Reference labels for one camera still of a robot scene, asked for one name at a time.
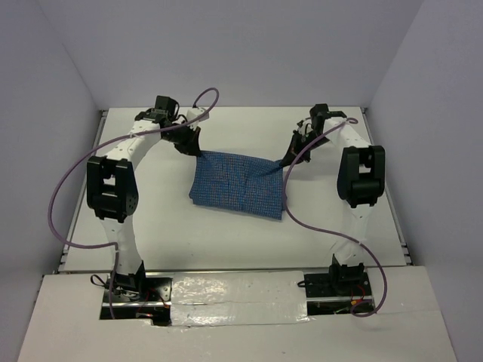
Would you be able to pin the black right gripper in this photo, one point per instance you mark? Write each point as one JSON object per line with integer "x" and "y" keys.
{"x": 294, "y": 148}

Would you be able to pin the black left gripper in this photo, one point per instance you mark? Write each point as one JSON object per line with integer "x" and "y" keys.
{"x": 190, "y": 145}

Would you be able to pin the blue checkered long sleeve shirt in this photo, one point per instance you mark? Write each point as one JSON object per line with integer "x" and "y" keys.
{"x": 238, "y": 183}

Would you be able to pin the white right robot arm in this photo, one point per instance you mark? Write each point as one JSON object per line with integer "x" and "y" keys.
{"x": 360, "y": 178}

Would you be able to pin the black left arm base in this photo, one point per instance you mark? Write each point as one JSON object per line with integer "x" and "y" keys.
{"x": 153, "y": 304}

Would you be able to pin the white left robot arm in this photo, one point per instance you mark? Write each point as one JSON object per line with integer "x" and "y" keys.
{"x": 112, "y": 189}

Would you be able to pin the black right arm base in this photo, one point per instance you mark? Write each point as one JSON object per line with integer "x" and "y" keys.
{"x": 341, "y": 289}

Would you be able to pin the white taped cover sheet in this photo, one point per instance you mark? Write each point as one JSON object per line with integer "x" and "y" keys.
{"x": 237, "y": 299}

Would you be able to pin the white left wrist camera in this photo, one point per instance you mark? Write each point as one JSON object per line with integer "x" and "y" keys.
{"x": 196, "y": 115}

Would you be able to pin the aluminium table edge rail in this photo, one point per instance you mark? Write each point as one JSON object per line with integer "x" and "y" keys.
{"x": 403, "y": 242}

